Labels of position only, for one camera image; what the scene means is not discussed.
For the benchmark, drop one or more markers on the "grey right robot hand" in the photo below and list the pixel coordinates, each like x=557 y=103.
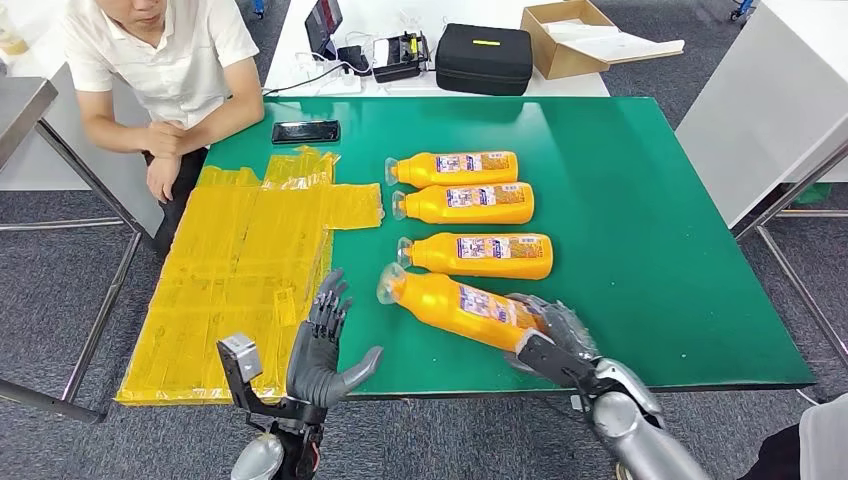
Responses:
x=566 y=324

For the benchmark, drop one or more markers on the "person's left hand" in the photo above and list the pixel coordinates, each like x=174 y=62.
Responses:
x=162 y=177

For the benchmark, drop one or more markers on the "person's right hand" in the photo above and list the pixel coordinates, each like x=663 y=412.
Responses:
x=164 y=139

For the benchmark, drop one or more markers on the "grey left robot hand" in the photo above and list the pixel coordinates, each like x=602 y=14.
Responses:
x=314 y=364

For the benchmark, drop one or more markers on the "orange detergent bottle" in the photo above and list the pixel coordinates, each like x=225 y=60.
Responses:
x=444 y=308
x=430 y=206
x=424 y=171
x=437 y=257

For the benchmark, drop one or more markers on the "clear plastic drink cup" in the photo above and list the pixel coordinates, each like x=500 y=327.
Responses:
x=12 y=40

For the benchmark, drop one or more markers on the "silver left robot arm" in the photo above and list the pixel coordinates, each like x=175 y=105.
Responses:
x=258 y=460

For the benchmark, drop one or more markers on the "person's right forearm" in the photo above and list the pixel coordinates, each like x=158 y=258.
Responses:
x=112 y=136

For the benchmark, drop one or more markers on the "person's left forearm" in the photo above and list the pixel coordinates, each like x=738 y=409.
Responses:
x=225 y=122

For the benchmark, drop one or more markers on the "white table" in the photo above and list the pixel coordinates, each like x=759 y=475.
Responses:
x=99 y=179
x=762 y=99
x=574 y=88

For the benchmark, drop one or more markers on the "person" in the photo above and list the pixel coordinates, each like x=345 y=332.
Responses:
x=825 y=437
x=172 y=66

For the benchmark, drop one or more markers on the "yellow taped cardboard mat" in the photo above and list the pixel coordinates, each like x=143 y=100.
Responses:
x=218 y=265

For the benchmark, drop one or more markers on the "black smartphone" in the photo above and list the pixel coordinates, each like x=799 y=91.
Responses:
x=306 y=132

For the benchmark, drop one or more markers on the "white power strip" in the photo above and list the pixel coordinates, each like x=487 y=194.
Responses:
x=334 y=85

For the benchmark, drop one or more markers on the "black tablet on stand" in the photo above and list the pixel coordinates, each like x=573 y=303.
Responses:
x=323 y=21

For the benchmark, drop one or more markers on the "black power adapter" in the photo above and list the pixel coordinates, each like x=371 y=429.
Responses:
x=354 y=60

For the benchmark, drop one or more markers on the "black electronic device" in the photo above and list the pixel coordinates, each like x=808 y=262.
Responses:
x=399 y=64

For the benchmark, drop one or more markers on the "open cardboard box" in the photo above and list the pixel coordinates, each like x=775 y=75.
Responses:
x=560 y=63

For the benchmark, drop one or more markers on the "black zip carry case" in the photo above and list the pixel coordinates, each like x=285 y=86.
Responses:
x=484 y=64

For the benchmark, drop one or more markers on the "green box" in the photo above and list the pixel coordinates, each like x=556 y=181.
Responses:
x=813 y=194

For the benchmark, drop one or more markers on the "white paper sheet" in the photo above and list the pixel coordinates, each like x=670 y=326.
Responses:
x=613 y=43

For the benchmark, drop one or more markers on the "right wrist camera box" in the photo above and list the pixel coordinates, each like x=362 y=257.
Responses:
x=550 y=361

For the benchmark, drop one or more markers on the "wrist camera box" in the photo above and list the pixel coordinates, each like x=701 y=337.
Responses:
x=240 y=358
x=550 y=361

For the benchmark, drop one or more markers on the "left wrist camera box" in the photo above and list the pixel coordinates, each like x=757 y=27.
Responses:
x=240 y=358

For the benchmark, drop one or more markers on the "steel frame table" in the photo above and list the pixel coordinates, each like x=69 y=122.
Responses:
x=20 y=106

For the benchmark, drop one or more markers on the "blue metal frame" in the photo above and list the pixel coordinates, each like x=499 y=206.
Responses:
x=260 y=6
x=743 y=8

